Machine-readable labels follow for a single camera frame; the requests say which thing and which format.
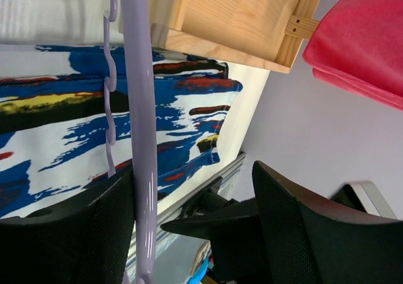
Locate wooden clothes rack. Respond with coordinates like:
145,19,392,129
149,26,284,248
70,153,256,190
147,0,321,73

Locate aluminium mounting rail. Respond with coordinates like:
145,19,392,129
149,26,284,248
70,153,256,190
157,152,246,241

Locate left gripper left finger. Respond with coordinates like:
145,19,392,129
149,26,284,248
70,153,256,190
1,167,135,283

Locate blue patterned trousers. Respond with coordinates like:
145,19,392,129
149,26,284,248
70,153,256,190
1,45,243,217

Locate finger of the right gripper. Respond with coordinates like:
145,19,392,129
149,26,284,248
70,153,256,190
161,198,261,281

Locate pink cloth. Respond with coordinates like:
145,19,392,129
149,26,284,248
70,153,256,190
303,0,402,110

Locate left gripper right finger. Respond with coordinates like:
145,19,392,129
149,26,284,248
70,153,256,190
252,161,402,283

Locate lilac clothes hanger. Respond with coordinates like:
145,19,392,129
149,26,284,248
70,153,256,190
97,0,157,283

